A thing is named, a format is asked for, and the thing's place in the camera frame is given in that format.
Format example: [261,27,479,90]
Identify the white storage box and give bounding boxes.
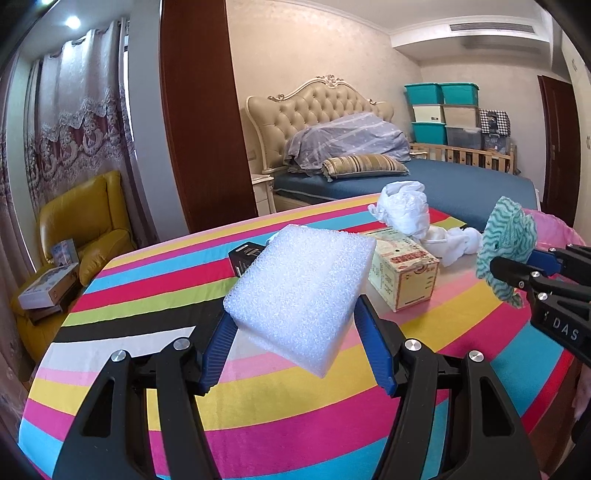
[412,104,446,124]

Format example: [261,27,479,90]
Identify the white nightstand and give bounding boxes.
[252,173,278,217]

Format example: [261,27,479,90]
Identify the beige printed carton box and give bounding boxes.
[361,227,440,313]

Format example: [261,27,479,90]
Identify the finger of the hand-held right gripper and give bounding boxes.
[526,244,591,287]
[489,256,591,309]

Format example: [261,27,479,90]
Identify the wooden crib rail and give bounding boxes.
[409,142,517,174]

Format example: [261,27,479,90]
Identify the air conditioner vent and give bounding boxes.
[450,22,536,34]

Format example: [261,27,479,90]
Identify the striped colourful tablecloth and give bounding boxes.
[18,191,587,480]

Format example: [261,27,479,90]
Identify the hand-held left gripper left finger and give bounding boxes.
[53,311,241,480]

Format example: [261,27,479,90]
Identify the yellow leather armchair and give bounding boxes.
[10,171,137,365]

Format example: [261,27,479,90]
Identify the white plastic bag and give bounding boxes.
[368,181,430,240]

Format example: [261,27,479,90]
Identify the striped brown pillow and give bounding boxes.
[322,154,410,184]

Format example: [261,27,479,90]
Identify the pink bin with pink liner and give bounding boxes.
[522,209,587,250]

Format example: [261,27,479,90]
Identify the black box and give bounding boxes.
[228,242,264,278]

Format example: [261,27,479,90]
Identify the green white patterned cloth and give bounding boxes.
[475,196,539,309]

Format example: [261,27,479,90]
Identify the brown book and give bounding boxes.
[28,295,70,324]

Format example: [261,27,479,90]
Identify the large white foam block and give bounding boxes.
[223,224,377,380]

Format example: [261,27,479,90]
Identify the clear grey storage box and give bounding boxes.
[445,127,482,149]

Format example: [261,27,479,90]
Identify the flat white box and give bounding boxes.
[18,263,79,310]

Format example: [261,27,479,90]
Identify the beige tufted headboard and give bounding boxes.
[245,74,394,176]

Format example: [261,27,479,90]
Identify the dark red wooden partition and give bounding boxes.
[159,0,259,234]

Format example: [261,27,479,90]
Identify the small blue white box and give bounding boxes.
[50,239,77,266]

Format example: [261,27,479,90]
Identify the bed with blue sheet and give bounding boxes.
[272,157,541,232]

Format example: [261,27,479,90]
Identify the black white checkered bag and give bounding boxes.
[479,108,511,136]

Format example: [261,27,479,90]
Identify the grey blue duvet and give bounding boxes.
[283,112,411,176]

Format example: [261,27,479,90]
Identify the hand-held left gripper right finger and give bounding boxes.
[355,294,541,480]

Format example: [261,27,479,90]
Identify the patterned lace curtain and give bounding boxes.
[0,51,42,416]
[37,18,139,241]

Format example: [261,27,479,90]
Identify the white wrapper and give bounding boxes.
[422,224,483,267]

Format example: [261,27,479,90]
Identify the brown wooden door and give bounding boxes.
[538,75,578,227]

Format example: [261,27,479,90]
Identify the beige storage box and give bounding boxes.
[443,105,478,129]

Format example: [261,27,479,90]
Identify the teal storage box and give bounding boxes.
[405,83,444,106]
[440,83,481,106]
[411,121,448,145]

